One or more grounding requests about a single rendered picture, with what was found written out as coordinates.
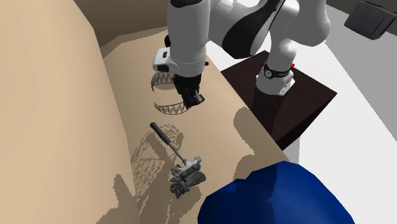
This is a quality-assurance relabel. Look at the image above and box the blue cushion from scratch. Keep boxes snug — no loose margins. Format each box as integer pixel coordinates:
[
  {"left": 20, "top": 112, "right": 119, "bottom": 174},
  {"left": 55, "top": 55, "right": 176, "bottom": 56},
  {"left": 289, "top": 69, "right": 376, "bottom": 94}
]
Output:
[{"left": 197, "top": 160, "right": 356, "bottom": 224}]

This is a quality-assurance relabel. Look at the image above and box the dark brown robot stand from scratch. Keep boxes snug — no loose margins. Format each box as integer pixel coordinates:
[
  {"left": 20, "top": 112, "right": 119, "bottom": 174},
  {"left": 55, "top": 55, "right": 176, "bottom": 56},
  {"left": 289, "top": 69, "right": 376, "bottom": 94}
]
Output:
[{"left": 220, "top": 50, "right": 338, "bottom": 151}]

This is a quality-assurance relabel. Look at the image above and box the dark grey box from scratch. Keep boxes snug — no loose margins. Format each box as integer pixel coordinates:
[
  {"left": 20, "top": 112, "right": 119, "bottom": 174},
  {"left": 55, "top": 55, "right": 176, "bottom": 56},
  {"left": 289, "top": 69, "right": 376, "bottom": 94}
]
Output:
[{"left": 344, "top": 0, "right": 397, "bottom": 41}]

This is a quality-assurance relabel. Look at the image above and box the wire zigzag basket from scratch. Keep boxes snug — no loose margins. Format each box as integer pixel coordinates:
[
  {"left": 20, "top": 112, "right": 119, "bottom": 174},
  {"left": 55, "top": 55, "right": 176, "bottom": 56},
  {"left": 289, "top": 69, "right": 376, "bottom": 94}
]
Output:
[{"left": 150, "top": 71, "right": 191, "bottom": 116}]

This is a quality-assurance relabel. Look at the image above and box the beige sofa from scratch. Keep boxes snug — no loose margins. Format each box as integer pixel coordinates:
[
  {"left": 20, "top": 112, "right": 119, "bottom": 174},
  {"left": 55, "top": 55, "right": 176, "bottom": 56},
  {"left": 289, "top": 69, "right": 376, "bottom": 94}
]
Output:
[{"left": 0, "top": 0, "right": 291, "bottom": 224}]

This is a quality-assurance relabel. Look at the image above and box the grey hammer with black handle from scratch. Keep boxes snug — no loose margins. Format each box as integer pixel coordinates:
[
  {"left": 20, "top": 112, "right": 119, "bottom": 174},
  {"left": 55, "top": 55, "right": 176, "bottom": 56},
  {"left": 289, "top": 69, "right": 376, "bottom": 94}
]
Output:
[{"left": 150, "top": 122, "right": 203, "bottom": 171}]

